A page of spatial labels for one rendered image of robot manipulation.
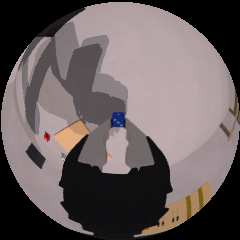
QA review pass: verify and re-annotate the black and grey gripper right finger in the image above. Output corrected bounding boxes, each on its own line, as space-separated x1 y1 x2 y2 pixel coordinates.
124 118 173 194

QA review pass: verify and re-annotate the red die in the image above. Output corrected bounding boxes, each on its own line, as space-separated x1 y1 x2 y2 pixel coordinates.
44 133 50 142

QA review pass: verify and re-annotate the blue die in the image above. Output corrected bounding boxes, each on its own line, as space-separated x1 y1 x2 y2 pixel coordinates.
112 112 125 127

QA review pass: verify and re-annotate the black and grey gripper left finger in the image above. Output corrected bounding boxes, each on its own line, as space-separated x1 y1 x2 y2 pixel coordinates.
59 118 112 188

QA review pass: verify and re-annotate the orange mat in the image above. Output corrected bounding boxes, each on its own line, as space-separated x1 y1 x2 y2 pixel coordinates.
54 119 90 153

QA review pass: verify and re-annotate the white die with black pips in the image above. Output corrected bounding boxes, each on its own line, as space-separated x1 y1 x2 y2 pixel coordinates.
61 154 67 161

